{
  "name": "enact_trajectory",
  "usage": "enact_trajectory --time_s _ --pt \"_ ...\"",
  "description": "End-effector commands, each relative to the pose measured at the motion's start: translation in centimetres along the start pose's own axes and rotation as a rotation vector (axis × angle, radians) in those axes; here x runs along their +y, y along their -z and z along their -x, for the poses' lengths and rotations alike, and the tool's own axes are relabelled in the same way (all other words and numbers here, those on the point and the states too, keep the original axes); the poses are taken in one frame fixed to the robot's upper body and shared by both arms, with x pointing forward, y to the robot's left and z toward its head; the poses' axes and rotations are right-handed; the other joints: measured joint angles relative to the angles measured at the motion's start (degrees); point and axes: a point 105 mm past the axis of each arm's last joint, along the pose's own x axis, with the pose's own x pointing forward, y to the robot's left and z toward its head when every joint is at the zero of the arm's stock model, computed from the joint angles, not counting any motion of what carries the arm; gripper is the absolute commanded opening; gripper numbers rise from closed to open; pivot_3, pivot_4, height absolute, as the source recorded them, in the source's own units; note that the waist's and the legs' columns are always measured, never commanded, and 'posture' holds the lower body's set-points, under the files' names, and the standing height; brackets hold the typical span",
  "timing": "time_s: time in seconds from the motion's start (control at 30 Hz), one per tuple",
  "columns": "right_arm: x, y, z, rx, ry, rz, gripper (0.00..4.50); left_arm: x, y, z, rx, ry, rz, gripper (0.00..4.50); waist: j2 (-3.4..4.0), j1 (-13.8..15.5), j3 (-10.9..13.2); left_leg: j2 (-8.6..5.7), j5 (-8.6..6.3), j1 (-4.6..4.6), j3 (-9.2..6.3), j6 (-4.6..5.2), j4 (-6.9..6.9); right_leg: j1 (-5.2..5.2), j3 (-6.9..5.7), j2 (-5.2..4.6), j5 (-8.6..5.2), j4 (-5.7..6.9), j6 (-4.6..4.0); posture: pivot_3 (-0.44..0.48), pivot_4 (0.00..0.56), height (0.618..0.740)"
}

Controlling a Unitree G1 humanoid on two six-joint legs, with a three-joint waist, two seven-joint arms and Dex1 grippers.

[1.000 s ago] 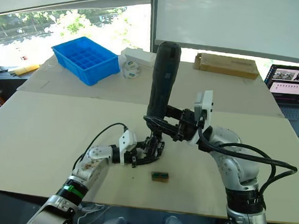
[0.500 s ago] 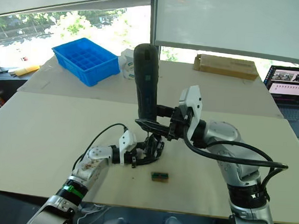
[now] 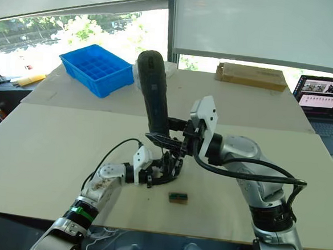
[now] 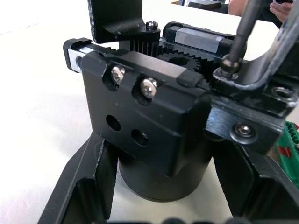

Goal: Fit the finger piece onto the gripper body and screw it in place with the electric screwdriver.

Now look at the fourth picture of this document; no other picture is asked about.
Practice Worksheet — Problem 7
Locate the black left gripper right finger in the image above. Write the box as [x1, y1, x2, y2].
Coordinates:
[214, 144, 299, 224]

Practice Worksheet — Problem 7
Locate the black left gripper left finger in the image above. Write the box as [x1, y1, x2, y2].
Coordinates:
[39, 134, 119, 224]

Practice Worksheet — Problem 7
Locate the black gripper body workpiece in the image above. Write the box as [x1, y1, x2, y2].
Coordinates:
[63, 21, 287, 203]

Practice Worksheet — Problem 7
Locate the worn black finger piece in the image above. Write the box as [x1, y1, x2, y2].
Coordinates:
[211, 0, 299, 117]

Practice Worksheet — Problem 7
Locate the electric screwdriver metal bit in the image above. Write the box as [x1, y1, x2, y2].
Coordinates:
[221, 0, 257, 77]

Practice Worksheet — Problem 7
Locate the silver hex socket screw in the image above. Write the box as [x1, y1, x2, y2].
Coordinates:
[234, 122, 255, 139]

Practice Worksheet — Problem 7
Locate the silver round head screw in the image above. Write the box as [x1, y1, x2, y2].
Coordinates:
[111, 66, 126, 84]
[139, 78, 158, 98]

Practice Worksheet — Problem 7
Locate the black L-shaped finger piece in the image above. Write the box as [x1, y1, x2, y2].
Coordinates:
[87, 0, 162, 44]

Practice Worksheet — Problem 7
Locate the black cap head screw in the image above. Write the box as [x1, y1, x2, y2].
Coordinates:
[145, 20, 158, 31]

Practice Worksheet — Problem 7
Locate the bystander bare hand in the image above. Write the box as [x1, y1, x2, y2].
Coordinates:
[269, 1, 293, 23]

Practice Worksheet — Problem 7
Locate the green plastic box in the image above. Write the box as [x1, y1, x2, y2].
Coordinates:
[274, 120, 299, 179]

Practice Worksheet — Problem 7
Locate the black chair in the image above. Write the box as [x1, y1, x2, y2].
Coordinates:
[187, 0, 229, 14]

